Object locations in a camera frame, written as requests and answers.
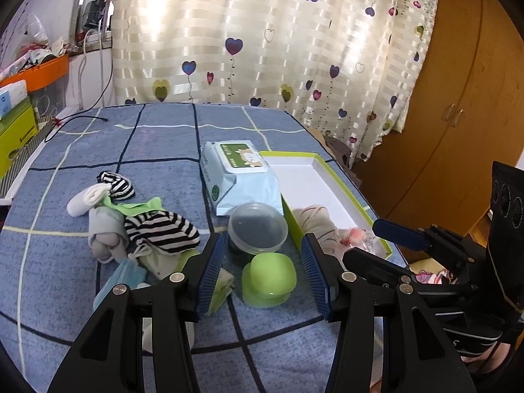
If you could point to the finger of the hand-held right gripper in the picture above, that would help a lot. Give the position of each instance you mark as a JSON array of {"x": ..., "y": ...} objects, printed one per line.
[
  {"x": 368, "y": 264},
  {"x": 399, "y": 233}
]

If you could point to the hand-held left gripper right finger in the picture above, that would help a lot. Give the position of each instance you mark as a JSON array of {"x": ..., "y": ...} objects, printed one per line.
[{"x": 315, "y": 274}]

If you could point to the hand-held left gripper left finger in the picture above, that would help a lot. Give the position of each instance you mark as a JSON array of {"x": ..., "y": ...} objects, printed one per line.
[{"x": 211, "y": 278}]

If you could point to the green-edged white cardboard box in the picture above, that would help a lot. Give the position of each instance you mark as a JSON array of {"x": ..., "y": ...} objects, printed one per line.
[{"x": 323, "y": 188}]

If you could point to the light green cloth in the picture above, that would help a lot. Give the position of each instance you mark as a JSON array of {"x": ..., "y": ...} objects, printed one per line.
[{"x": 143, "y": 206}]

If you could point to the light green packet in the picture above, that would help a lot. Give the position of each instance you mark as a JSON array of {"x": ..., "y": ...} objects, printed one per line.
[{"x": 224, "y": 290}]

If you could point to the pink plastic-wrapped item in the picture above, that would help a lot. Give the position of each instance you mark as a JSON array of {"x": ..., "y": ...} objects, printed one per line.
[{"x": 354, "y": 237}]

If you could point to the green plastic lid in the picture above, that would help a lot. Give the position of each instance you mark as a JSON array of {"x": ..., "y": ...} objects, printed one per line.
[{"x": 268, "y": 276}]

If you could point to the pink printed cloth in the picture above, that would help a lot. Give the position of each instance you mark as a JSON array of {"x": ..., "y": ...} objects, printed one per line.
[{"x": 430, "y": 272}]

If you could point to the beige striped sock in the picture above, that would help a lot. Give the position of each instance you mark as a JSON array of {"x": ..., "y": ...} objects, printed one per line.
[{"x": 317, "y": 221}]

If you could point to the cream patterned sock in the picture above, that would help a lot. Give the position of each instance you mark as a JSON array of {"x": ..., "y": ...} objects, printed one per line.
[{"x": 157, "y": 262}]

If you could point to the large black white striped sock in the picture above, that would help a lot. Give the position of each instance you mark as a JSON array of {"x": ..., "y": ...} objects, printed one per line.
[{"x": 163, "y": 229}]

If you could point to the clear round plastic container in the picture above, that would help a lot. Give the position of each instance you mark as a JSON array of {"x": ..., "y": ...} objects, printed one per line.
[{"x": 258, "y": 225}]

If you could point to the blue face mask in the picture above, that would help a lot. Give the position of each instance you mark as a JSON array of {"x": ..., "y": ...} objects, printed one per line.
[{"x": 118, "y": 274}]

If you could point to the pale blue wet wipes pack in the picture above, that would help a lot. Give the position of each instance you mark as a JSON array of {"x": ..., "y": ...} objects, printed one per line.
[{"x": 241, "y": 188}]

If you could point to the brown cloth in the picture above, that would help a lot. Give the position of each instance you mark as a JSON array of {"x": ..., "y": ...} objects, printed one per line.
[{"x": 337, "y": 147}]

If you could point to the grey sock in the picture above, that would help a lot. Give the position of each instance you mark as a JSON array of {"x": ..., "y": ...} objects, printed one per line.
[{"x": 106, "y": 229}]

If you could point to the small black white striped sock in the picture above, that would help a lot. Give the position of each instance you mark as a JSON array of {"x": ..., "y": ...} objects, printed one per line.
[{"x": 118, "y": 186}]

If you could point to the blue plaid bed sheet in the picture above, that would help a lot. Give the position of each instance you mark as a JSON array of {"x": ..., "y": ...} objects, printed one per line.
[{"x": 143, "y": 151}]

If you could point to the brown wooden wardrobe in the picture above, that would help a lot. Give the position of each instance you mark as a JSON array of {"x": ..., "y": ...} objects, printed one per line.
[{"x": 450, "y": 90}]

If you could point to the red ribbon bow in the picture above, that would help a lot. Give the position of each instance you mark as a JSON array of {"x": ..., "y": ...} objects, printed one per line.
[{"x": 57, "y": 121}]

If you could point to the black white striped tray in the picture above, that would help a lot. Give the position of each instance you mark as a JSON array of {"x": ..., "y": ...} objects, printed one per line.
[{"x": 24, "y": 153}]

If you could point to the cream heart-print curtain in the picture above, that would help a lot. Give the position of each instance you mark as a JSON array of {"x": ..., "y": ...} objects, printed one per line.
[{"x": 286, "y": 28}]

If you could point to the clear plastic drawer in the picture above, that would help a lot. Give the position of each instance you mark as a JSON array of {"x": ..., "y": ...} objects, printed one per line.
[{"x": 51, "y": 98}]

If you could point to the lime green cardboard box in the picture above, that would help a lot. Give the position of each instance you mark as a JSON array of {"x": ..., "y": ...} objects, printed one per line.
[{"x": 16, "y": 131}]

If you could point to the orange plastic bin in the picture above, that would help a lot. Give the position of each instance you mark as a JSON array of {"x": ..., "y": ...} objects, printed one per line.
[{"x": 45, "y": 71}]

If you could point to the white blue tissue box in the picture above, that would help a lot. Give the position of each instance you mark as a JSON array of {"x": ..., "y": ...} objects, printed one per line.
[{"x": 10, "y": 98}]

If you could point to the black power adapter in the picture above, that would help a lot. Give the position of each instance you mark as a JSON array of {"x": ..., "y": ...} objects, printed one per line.
[{"x": 96, "y": 10}]

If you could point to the clear plastic bag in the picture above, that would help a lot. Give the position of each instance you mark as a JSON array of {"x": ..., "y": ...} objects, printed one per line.
[{"x": 37, "y": 28}]

